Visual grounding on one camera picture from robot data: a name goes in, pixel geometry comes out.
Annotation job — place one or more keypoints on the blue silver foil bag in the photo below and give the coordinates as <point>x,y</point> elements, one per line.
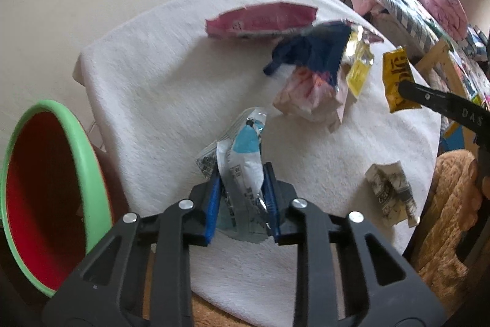
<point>320,49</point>

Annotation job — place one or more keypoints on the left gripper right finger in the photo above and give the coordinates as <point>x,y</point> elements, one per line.
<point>347,274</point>

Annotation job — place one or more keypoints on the brown plush cushion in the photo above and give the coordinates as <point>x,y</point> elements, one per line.
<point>434,242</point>

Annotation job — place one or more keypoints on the bed with checkered quilt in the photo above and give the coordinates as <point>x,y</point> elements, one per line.
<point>407,23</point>

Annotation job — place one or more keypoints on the white fluffy table cloth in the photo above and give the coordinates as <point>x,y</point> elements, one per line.
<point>161,90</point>

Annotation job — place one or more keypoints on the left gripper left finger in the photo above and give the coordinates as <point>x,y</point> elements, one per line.
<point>139,273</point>

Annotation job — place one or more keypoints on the gold yellow snack wrapper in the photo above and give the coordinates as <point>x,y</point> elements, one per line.
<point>396,68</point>

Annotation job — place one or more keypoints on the maroon snack bag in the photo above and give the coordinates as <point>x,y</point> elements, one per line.
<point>262,20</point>

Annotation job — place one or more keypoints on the clear blue plastic wrapper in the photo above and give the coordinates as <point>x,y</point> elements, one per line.
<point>237,156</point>

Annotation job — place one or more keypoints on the pink white crumpled wrapper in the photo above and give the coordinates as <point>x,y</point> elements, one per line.
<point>308,95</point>

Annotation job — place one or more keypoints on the printed paper scrap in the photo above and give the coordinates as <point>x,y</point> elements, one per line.
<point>393,194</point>

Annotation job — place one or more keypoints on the person right hand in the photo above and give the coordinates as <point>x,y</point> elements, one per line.
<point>472,200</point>

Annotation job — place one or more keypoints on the red bin green rim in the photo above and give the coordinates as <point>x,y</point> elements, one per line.
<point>55,204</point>

